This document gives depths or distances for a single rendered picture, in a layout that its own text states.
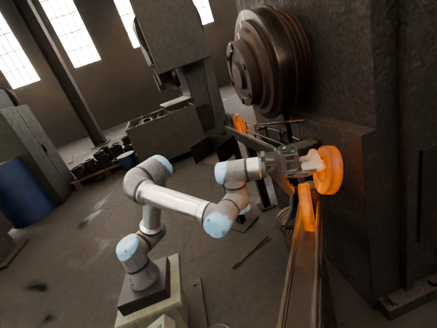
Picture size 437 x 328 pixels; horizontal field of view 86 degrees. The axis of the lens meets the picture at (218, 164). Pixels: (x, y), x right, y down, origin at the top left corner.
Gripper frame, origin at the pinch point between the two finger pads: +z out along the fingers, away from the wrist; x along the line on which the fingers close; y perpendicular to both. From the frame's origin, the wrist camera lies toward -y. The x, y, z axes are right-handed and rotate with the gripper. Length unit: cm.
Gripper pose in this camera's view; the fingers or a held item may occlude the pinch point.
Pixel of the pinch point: (326, 164)
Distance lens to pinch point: 81.4
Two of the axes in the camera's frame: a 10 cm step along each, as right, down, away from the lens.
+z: 9.6, -1.4, -2.3
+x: 1.3, -5.0, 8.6
